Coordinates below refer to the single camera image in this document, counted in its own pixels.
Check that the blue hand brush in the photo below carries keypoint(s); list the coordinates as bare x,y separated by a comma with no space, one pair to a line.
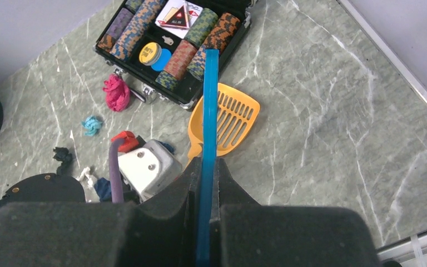
210,106

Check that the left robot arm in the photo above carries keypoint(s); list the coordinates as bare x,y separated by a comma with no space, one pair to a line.
49,187

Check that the dark blue scrap by scoop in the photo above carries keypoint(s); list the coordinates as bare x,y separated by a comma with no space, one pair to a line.
170,148

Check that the dark blue scrap centre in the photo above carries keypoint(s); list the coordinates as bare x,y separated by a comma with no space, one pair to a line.
103,190

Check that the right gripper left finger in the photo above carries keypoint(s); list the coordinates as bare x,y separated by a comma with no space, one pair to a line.
158,232

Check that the yellow slotted scoop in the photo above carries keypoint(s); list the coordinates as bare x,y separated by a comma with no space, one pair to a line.
236,115

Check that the white scrap near brush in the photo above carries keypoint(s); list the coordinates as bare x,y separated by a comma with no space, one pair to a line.
87,177

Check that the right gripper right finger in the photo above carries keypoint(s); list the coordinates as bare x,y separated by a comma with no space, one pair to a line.
246,233

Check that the yellow dealer button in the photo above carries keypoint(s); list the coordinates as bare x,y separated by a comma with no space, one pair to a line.
150,54

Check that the black poker chip case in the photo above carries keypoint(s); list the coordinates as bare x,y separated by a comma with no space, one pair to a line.
178,74

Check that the light blue paper scrap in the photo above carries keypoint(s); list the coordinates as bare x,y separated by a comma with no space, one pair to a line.
91,125

